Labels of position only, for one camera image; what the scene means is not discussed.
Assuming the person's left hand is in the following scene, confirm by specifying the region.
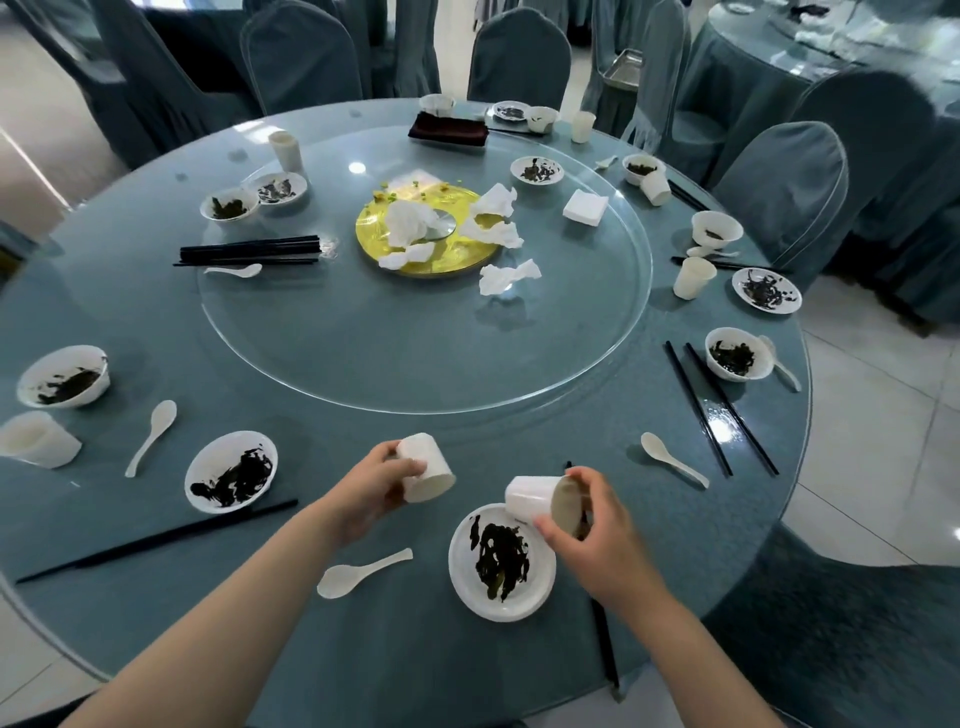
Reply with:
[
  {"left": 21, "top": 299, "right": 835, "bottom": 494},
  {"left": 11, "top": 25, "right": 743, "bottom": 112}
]
[{"left": 320, "top": 440, "right": 427, "bottom": 547}]

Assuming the person's right hand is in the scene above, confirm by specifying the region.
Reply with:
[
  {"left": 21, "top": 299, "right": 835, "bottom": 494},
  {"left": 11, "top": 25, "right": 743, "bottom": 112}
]
[{"left": 536, "top": 466, "right": 667, "bottom": 618}]

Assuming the bundle of black chopsticks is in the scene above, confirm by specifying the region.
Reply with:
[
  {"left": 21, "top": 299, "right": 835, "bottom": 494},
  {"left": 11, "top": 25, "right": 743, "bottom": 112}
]
[{"left": 173, "top": 235, "right": 324, "bottom": 268}]

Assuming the blue covered chair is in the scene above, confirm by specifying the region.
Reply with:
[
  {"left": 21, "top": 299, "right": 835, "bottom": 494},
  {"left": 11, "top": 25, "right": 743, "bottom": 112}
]
[
  {"left": 466, "top": 7, "right": 573, "bottom": 112},
  {"left": 89, "top": 0, "right": 264, "bottom": 151},
  {"left": 0, "top": 693, "right": 91, "bottom": 728},
  {"left": 239, "top": 0, "right": 365, "bottom": 118},
  {"left": 791, "top": 69, "right": 939, "bottom": 219},
  {"left": 708, "top": 121, "right": 850, "bottom": 290},
  {"left": 704, "top": 524, "right": 960, "bottom": 728},
  {"left": 620, "top": 0, "right": 691, "bottom": 155}
]

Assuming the person's left forearm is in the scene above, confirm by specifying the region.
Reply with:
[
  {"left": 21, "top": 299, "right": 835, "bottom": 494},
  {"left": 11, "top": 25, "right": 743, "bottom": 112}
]
[{"left": 63, "top": 506, "right": 354, "bottom": 728}]

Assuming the person's right forearm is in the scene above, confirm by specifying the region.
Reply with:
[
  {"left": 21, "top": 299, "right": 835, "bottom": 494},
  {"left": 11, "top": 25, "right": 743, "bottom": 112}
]
[{"left": 622, "top": 592, "right": 785, "bottom": 728}]

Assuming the metal tray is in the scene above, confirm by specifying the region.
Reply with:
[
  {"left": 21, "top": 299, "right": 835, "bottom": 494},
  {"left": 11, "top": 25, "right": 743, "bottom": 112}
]
[{"left": 602, "top": 48, "right": 645, "bottom": 93}]

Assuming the round glass turntable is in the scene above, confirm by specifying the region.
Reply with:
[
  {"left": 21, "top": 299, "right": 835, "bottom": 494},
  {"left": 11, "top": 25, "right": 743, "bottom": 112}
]
[{"left": 198, "top": 123, "right": 654, "bottom": 416}]

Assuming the crumpled white tissue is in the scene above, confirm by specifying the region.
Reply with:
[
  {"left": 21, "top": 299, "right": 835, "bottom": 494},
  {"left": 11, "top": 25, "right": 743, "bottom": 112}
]
[
  {"left": 470, "top": 182, "right": 519, "bottom": 220},
  {"left": 457, "top": 215, "right": 525, "bottom": 250},
  {"left": 377, "top": 241, "right": 436, "bottom": 271},
  {"left": 478, "top": 258, "right": 543, "bottom": 298},
  {"left": 382, "top": 198, "right": 445, "bottom": 249}
]

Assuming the yellow round disc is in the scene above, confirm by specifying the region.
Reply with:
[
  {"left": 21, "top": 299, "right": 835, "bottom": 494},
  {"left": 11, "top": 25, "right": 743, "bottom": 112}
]
[{"left": 354, "top": 179, "right": 502, "bottom": 280}]

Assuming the round blue table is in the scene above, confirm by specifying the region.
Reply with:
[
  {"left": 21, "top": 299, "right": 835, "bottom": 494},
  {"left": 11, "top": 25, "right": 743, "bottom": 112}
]
[{"left": 0, "top": 97, "right": 815, "bottom": 728}]

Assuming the folded white napkin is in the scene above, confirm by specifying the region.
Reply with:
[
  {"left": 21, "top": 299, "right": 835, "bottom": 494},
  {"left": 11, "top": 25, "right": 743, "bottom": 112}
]
[{"left": 562, "top": 188, "right": 610, "bottom": 228}]

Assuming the dark red cloth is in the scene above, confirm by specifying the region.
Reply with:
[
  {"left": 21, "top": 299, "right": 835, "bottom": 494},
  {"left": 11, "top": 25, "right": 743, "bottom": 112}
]
[{"left": 407, "top": 111, "right": 490, "bottom": 149}]

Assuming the blue clothed background table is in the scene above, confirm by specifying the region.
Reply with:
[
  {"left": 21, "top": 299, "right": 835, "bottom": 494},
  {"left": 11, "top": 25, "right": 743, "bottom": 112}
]
[{"left": 671, "top": 0, "right": 960, "bottom": 324}]

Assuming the cluster of white dishes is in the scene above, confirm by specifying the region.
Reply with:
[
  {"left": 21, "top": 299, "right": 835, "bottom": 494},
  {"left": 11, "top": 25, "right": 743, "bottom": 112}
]
[{"left": 719, "top": 0, "right": 960, "bottom": 69}]

